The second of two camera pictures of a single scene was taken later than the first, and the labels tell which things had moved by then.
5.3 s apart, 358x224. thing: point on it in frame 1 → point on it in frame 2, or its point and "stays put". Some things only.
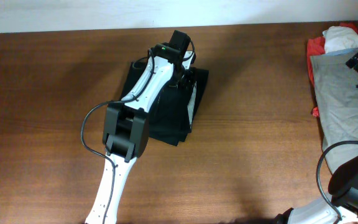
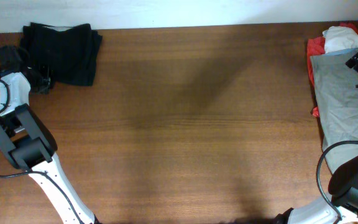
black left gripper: [191, 80] → [45, 89]
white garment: [340, 38] stays put
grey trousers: [346, 111] stays put
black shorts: [170, 117] → [71, 51]
